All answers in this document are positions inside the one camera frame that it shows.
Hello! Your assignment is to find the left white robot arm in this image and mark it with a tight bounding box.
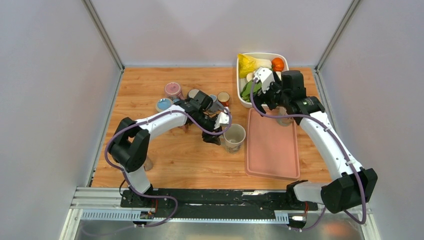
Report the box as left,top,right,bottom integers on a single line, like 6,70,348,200
104,91,232,207

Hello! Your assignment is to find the orange small mug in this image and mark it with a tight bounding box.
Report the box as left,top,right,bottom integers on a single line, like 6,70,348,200
217,91,230,107

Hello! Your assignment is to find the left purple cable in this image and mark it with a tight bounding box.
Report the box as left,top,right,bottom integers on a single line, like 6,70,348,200
104,106,233,229

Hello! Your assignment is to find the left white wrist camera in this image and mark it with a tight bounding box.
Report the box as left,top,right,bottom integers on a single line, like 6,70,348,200
214,112,231,130

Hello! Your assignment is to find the small orange pumpkin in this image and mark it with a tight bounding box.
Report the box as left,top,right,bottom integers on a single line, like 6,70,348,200
271,57,285,72

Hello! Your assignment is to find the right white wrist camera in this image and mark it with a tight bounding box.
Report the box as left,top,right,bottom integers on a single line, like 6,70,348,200
252,67,275,93

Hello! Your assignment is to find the tall white floral mug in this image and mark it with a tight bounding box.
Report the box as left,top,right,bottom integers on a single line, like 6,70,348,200
276,106,294,127

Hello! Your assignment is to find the small pink dotted mug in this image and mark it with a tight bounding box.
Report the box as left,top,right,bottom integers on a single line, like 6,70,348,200
180,124,190,133

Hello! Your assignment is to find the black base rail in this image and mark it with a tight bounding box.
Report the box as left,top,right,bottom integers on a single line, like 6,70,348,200
120,188,318,220

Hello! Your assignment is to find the white mushroom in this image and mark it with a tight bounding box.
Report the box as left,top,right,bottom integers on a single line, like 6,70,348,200
246,72,255,82

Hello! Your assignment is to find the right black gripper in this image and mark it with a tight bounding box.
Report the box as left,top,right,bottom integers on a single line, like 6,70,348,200
248,74,290,117

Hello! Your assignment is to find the blue butterfly mug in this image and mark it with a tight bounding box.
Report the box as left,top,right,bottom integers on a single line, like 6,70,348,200
155,98,176,113

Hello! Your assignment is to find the purple cable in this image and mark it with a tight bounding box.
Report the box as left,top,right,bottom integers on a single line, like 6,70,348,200
249,79,368,232
104,106,233,229

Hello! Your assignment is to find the silver metal bottle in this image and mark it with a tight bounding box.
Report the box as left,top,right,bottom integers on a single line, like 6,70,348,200
143,156,154,172

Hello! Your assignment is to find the grey-blue dotted mug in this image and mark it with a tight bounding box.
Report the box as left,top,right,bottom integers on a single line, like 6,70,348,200
208,94,223,114

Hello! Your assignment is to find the pink upside-down mug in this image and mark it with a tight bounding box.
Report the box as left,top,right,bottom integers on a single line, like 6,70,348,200
164,82,185,101

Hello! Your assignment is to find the pink plastic tray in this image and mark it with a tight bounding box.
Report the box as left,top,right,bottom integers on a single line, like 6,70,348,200
244,108,301,181

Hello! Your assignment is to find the white vegetable bin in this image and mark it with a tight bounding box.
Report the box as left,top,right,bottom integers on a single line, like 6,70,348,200
236,52,290,109

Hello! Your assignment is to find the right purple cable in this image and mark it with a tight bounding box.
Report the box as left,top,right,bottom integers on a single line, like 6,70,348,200
249,79,368,232

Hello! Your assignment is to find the yellow napa cabbage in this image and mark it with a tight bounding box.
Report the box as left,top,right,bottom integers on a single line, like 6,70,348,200
237,53,272,78

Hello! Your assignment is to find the dark blue round mug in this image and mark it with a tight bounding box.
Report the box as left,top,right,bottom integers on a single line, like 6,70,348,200
186,88,200,99

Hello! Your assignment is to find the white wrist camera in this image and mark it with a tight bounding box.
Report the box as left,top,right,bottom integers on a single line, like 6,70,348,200
252,67,275,93
214,112,231,130

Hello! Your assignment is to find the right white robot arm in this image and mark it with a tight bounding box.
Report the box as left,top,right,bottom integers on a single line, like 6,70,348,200
250,67,378,214

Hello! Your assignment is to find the green leafy vegetable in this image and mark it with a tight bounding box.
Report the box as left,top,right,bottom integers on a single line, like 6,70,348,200
240,80,262,103

